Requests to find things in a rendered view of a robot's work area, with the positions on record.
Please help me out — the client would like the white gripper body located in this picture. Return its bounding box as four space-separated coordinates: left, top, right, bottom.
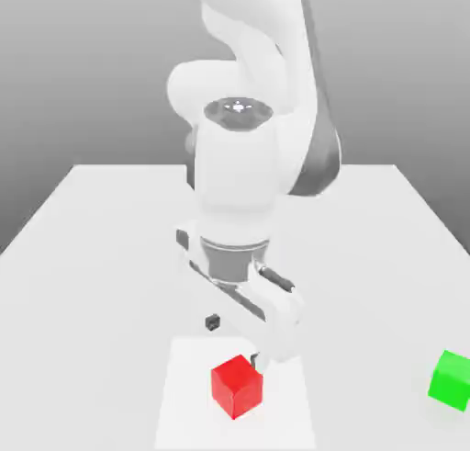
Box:
178 251 306 329

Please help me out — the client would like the small red cube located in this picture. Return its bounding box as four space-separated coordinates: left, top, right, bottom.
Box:
210 354 264 421

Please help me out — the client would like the small green cube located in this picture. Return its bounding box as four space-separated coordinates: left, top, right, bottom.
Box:
427 349 470 412

